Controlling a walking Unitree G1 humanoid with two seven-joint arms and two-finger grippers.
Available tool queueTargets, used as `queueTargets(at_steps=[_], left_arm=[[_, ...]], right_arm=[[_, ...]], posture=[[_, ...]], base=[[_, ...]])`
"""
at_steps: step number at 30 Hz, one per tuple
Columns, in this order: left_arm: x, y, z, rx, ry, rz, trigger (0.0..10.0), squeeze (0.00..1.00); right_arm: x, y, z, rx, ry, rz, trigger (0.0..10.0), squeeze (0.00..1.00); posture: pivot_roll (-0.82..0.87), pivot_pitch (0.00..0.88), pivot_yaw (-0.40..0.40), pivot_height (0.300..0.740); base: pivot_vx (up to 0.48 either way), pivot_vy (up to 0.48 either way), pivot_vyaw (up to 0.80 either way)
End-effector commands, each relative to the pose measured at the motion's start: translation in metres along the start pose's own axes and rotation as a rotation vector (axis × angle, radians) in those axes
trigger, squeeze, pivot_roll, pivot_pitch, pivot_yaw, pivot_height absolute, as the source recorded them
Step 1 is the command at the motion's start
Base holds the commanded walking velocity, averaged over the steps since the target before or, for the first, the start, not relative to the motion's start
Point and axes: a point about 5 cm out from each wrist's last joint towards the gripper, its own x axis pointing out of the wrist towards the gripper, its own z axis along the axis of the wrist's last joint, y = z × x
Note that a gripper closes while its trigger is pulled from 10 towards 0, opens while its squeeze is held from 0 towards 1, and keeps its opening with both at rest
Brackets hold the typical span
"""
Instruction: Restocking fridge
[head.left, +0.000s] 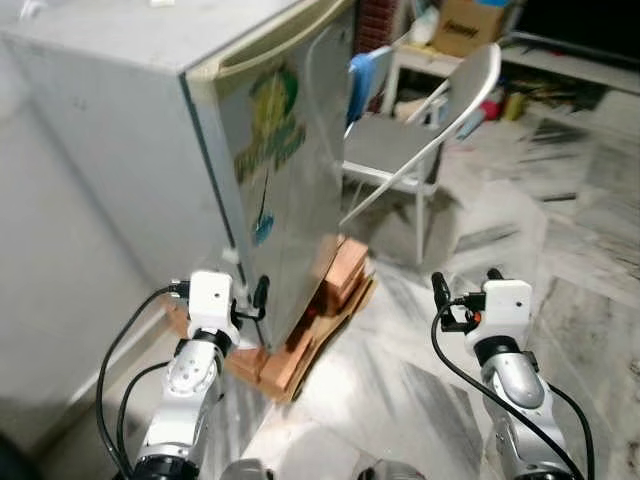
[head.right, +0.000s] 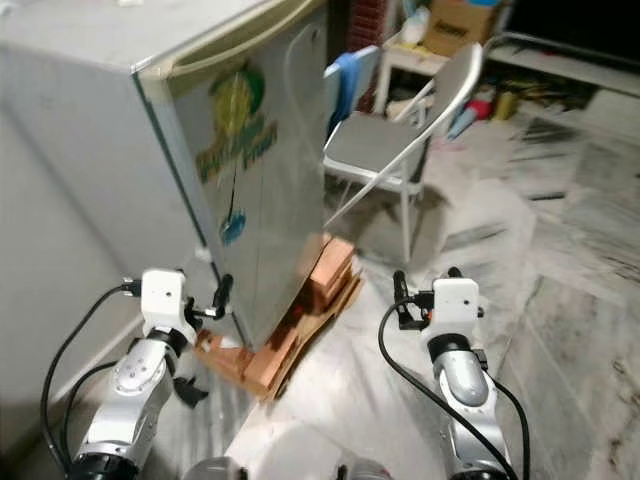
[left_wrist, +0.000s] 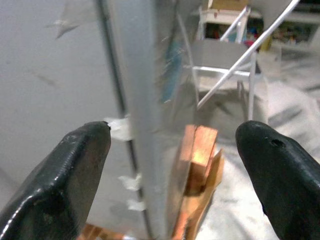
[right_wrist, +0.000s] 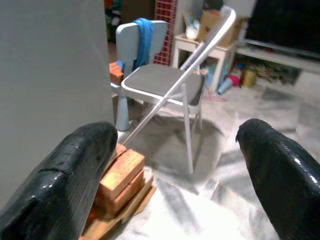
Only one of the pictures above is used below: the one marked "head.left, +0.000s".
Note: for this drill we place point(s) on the orange brick stack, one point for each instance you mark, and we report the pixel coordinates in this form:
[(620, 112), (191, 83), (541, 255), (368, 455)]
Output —
[(340, 280)]

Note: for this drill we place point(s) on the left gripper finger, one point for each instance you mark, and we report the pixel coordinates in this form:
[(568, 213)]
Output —
[(262, 293)]

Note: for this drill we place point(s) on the yellow container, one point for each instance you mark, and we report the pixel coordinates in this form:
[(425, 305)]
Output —
[(515, 106)]

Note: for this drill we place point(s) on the robot right leg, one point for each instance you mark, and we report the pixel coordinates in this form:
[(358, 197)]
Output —
[(395, 472)]

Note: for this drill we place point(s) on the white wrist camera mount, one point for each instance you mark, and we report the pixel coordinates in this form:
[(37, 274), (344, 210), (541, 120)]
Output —
[(508, 305), (212, 295)]

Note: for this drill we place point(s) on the grey small fridge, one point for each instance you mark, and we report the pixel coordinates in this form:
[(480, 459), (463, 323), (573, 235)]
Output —
[(100, 100)]

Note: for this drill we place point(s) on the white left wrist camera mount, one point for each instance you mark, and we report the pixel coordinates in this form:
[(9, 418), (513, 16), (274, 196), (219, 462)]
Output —
[(212, 295)]

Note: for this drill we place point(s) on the red container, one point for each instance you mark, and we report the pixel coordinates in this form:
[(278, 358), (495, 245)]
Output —
[(491, 108)]

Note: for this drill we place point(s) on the grey folding chair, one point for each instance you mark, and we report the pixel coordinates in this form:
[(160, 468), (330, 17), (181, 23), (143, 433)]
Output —
[(385, 140)]

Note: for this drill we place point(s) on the grey metal rack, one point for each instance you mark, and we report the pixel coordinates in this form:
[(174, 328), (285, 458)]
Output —
[(570, 62)]

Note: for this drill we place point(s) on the robot left leg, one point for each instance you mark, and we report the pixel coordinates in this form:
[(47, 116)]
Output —
[(245, 470)]

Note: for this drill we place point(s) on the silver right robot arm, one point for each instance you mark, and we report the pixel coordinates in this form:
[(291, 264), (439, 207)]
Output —
[(515, 390)]

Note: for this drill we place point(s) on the blue cloth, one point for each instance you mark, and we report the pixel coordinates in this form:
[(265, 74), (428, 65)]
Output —
[(365, 85)]

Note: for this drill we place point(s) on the brown cardboard box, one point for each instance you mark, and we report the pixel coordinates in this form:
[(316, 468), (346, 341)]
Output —
[(465, 30)]

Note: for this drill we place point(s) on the white side table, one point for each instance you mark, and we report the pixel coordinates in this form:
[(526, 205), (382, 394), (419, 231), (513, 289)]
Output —
[(420, 58)]

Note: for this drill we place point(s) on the robot leg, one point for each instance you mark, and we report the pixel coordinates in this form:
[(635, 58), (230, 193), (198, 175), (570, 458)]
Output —
[(395, 472), (245, 470)]

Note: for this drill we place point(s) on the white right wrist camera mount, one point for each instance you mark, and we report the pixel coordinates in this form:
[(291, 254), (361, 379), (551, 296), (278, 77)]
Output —
[(508, 305)]

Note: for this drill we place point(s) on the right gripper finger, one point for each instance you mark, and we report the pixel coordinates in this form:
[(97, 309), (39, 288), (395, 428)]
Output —
[(494, 275), (441, 290)]

